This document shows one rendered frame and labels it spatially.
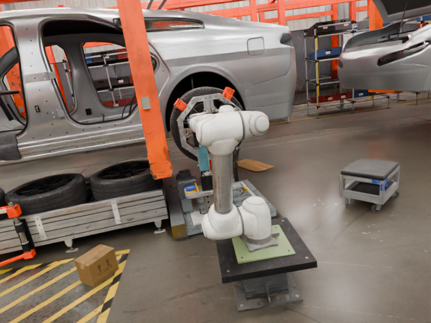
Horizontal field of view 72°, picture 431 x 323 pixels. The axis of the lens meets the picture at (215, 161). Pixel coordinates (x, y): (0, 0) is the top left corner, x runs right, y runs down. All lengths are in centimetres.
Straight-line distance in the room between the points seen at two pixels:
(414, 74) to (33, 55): 397
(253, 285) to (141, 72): 164
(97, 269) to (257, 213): 122
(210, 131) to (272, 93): 192
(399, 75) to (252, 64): 197
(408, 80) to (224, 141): 330
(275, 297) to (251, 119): 108
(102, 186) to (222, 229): 145
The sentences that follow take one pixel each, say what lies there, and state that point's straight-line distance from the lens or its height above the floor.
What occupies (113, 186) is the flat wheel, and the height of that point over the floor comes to 47.
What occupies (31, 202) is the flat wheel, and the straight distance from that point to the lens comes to 292.
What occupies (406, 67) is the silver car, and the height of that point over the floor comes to 104.
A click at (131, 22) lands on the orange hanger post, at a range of 241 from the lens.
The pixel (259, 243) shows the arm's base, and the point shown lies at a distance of 176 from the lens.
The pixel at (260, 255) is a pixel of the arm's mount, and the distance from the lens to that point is 173.
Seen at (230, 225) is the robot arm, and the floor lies 51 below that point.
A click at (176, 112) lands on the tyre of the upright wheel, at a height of 101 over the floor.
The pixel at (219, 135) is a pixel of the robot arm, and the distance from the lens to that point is 126.
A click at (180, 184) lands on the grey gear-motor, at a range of 269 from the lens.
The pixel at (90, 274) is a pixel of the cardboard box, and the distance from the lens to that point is 231.
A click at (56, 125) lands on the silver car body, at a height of 103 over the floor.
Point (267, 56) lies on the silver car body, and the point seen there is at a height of 136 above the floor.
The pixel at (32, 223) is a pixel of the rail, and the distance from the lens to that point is 287.
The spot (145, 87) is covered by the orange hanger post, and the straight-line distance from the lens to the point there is 237.
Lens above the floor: 129
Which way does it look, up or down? 17 degrees down
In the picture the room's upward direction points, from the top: 8 degrees counter-clockwise
